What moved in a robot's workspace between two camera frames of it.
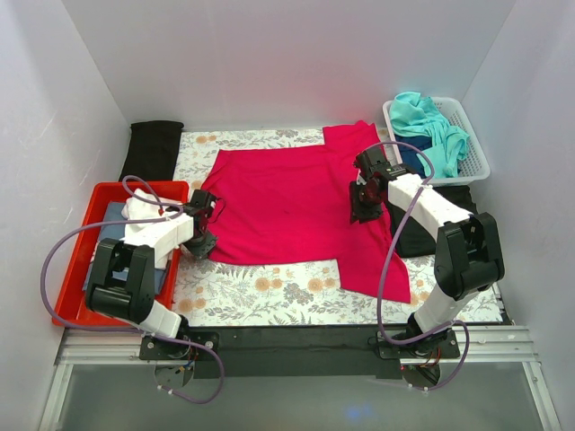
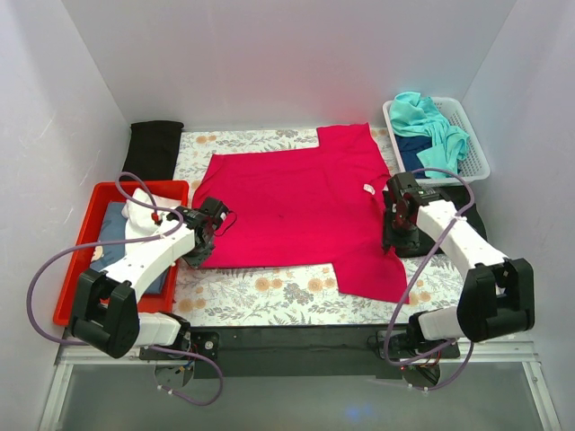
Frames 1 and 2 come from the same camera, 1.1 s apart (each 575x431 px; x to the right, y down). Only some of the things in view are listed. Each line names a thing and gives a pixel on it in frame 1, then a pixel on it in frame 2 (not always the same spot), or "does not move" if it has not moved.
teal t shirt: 411,113 does not move
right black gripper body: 359,210 to 400,238
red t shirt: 294,203 does not move
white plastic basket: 475,166 does not move
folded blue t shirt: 114,214 does not move
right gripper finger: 362,211 to 408,245
